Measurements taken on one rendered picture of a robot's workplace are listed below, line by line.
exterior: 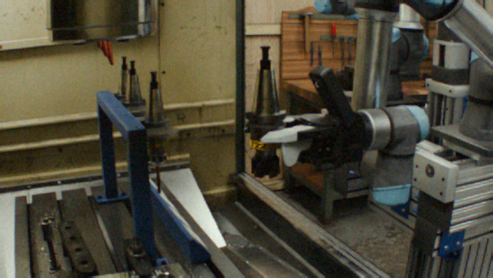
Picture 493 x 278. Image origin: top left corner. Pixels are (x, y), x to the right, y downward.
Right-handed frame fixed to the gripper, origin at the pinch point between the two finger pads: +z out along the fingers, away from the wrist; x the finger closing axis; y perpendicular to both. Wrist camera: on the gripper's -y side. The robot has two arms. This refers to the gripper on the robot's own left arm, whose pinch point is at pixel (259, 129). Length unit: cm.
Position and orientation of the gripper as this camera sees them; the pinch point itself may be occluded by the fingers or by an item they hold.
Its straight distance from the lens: 79.4
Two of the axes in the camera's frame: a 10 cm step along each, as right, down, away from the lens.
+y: -0.1, 9.6, 2.7
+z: -9.1, 1.0, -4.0
